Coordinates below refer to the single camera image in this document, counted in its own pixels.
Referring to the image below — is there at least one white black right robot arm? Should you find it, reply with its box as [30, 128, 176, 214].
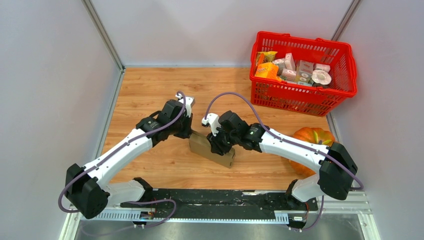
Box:
[201, 110, 358, 210]

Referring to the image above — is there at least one orange pumpkin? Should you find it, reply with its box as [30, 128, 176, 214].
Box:
[288, 127, 336, 178]

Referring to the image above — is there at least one white round tape roll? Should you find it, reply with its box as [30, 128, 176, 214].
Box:
[311, 69, 332, 85]

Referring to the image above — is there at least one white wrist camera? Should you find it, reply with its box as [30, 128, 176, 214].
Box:
[201, 113, 221, 137]
[175, 93, 195, 118]

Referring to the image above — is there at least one orange snack box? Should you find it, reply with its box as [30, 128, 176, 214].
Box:
[254, 62, 279, 80]

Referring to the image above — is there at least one aluminium frame rail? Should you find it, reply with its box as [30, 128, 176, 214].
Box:
[59, 190, 382, 240]

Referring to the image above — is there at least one brown cardboard paper box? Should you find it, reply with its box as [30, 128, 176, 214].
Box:
[189, 130, 236, 169]

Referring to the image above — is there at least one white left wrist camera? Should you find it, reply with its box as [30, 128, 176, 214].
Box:
[175, 93, 195, 118]

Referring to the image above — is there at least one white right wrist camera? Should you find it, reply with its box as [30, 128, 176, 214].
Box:
[201, 113, 221, 137]

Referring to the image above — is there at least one white pink carton box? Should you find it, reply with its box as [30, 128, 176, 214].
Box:
[284, 52, 296, 71]

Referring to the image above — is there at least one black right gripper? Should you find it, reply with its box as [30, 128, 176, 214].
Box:
[206, 125, 239, 157]

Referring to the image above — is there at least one red plastic shopping basket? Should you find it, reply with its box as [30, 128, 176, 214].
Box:
[249, 31, 357, 117]

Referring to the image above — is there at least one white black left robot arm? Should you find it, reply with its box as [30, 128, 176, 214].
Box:
[59, 96, 195, 219]

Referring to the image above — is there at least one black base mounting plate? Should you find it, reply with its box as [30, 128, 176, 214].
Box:
[139, 188, 319, 220]

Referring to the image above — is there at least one yellow snack bag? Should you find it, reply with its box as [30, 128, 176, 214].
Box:
[255, 51, 278, 66]

